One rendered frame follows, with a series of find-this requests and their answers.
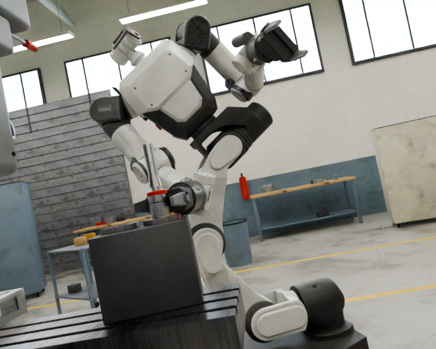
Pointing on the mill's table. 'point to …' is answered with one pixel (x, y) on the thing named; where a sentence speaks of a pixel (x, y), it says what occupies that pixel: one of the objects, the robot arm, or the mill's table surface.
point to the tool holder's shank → (151, 167)
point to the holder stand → (145, 268)
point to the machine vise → (5, 309)
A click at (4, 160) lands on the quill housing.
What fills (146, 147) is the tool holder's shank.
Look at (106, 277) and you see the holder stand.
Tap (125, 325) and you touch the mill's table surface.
